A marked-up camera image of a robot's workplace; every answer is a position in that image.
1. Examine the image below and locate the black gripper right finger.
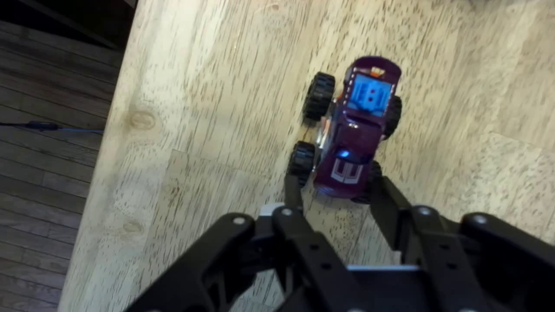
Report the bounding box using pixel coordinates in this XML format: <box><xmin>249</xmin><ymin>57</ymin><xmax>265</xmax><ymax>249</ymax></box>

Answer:
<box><xmin>371</xmin><ymin>176</ymin><xmax>419</xmax><ymax>254</ymax></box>

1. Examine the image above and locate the purple toy monster truck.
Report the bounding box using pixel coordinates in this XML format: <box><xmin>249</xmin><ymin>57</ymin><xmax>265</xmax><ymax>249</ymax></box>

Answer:
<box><xmin>286</xmin><ymin>55</ymin><xmax>402</xmax><ymax>202</ymax></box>

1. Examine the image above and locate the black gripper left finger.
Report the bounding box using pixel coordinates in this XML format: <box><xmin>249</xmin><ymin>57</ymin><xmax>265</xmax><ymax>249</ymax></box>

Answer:
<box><xmin>284</xmin><ymin>175</ymin><xmax>303</xmax><ymax>211</ymax></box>

